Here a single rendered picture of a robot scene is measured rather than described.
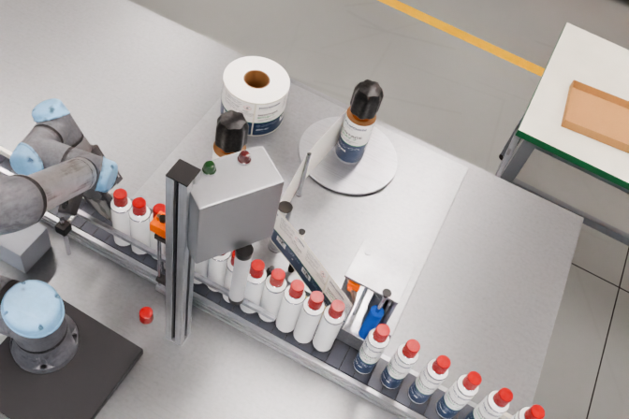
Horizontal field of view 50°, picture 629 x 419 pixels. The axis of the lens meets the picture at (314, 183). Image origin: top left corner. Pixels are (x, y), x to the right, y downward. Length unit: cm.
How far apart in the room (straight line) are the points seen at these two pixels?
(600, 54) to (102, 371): 226
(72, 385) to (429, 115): 244
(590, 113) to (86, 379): 197
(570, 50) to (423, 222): 124
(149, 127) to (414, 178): 83
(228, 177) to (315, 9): 287
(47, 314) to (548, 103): 191
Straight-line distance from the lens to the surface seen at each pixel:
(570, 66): 292
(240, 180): 124
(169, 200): 126
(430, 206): 207
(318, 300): 158
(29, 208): 126
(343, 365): 175
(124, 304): 183
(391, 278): 158
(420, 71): 385
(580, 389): 306
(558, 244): 224
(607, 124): 276
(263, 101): 201
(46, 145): 161
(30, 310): 156
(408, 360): 161
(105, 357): 175
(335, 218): 196
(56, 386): 174
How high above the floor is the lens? 246
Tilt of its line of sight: 51 degrees down
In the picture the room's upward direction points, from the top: 16 degrees clockwise
